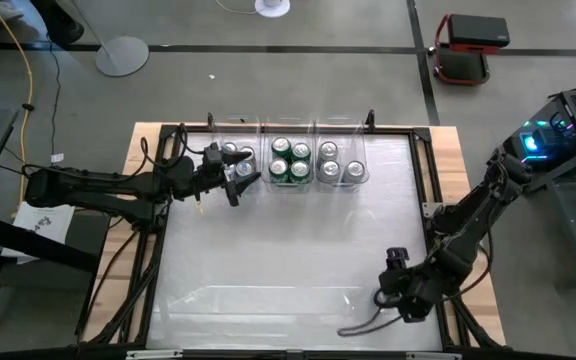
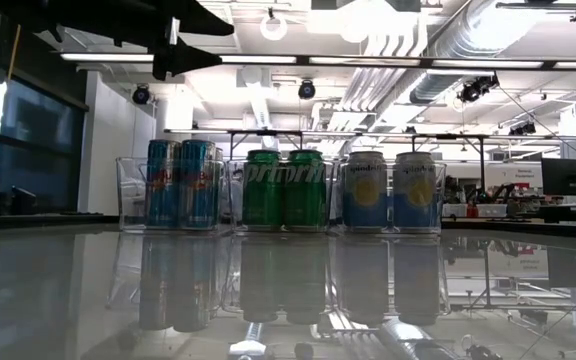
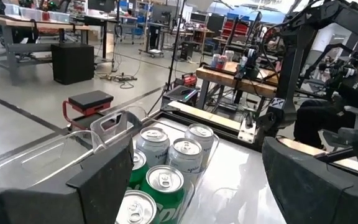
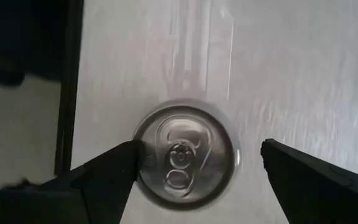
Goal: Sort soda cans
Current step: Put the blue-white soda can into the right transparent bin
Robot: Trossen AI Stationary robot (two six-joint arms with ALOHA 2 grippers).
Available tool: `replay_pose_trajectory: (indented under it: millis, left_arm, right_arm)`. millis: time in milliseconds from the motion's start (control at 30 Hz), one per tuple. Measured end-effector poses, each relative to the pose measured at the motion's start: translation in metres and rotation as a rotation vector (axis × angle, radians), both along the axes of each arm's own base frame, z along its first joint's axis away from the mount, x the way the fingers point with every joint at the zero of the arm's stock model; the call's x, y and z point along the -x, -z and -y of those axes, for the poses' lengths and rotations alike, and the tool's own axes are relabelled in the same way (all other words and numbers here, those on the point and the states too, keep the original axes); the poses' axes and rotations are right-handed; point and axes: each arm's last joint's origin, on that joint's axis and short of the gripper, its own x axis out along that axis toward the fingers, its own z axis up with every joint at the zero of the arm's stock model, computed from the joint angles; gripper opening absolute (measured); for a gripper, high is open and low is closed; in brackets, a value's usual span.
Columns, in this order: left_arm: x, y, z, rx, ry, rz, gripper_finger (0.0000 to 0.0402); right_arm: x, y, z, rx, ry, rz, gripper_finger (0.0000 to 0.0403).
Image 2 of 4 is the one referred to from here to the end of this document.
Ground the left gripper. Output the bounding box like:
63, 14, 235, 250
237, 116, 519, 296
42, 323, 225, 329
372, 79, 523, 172
112, 0, 234, 81

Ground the green Sprite can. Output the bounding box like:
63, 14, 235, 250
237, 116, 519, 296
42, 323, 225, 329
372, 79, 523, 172
241, 149, 284, 232
282, 149, 328, 232

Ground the white blue Spindrift can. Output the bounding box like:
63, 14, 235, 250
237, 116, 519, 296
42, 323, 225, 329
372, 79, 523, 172
391, 151, 439, 234
341, 151, 389, 234

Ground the black ceiling spotlight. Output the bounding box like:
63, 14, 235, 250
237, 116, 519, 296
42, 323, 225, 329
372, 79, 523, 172
297, 78, 317, 100
457, 73, 500, 104
507, 120, 538, 137
132, 83, 151, 106

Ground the clear plastic bin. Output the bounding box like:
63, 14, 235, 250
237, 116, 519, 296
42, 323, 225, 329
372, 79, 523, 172
115, 156, 235, 235
225, 158, 339, 236
334, 160, 444, 237

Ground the black box device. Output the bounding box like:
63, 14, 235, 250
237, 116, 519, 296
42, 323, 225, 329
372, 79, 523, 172
8, 185, 38, 215

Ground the glossy white table board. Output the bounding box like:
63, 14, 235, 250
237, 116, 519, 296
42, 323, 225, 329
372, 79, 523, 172
0, 227, 576, 360

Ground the white covered table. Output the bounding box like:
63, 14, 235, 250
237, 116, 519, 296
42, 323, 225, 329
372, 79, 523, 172
442, 202, 510, 219

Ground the black computer monitor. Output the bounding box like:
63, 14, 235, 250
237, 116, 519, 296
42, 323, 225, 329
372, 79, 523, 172
540, 157, 576, 198

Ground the white ring ceiling lamp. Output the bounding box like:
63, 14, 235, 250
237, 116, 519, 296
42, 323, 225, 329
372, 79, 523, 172
259, 10, 289, 43

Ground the silver ventilation duct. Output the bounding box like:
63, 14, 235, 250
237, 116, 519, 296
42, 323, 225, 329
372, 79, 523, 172
408, 0, 544, 105

